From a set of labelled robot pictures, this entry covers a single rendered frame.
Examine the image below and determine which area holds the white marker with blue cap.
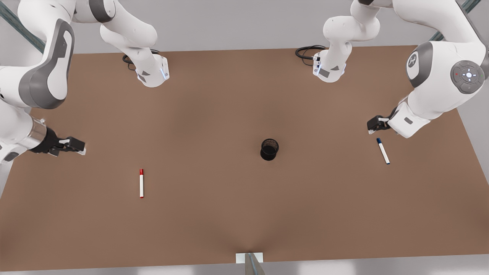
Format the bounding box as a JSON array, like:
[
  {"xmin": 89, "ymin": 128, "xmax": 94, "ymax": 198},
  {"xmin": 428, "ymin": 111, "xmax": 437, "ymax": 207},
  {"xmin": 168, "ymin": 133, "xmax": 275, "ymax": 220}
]
[{"xmin": 376, "ymin": 137, "xmax": 391, "ymax": 165}]

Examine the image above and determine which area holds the black cable loop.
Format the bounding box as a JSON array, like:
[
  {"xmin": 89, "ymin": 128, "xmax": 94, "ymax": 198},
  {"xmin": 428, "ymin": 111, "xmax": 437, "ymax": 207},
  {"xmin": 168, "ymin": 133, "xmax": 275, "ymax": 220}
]
[
  {"xmin": 122, "ymin": 49, "xmax": 161, "ymax": 71},
  {"xmin": 295, "ymin": 45, "xmax": 328, "ymax": 66}
]

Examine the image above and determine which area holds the black mesh pen cup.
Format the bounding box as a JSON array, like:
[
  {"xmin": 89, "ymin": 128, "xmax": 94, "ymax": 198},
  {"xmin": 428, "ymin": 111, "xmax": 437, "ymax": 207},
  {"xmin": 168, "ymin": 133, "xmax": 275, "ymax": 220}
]
[{"xmin": 260, "ymin": 138, "xmax": 280, "ymax": 161}]

